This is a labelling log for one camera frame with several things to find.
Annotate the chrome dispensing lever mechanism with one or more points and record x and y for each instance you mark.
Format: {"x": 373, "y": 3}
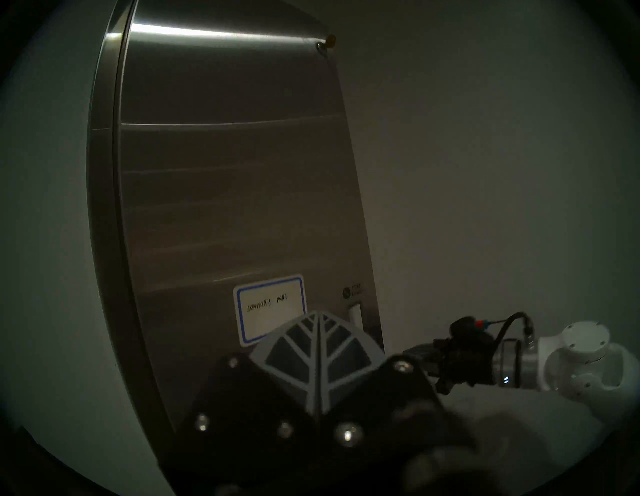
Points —
{"x": 355, "y": 316}

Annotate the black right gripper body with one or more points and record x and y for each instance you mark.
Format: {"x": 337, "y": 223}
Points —
{"x": 457, "y": 362}

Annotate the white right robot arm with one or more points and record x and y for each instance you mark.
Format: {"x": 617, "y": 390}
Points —
{"x": 575, "y": 360}

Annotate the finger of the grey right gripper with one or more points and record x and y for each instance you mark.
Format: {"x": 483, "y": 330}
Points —
{"x": 422, "y": 367}
{"x": 420, "y": 348}

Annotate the stainless steel dispenser door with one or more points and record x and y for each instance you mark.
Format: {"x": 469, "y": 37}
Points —
{"x": 240, "y": 200}

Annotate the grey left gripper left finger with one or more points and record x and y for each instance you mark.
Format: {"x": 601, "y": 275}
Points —
{"x": 250, "y": 400}

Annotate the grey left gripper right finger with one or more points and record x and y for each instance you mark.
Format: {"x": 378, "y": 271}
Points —
{"x": 380, "y": 400}

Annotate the white handwritten label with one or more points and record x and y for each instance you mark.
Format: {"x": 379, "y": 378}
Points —
{"x": 270, "y": 305}

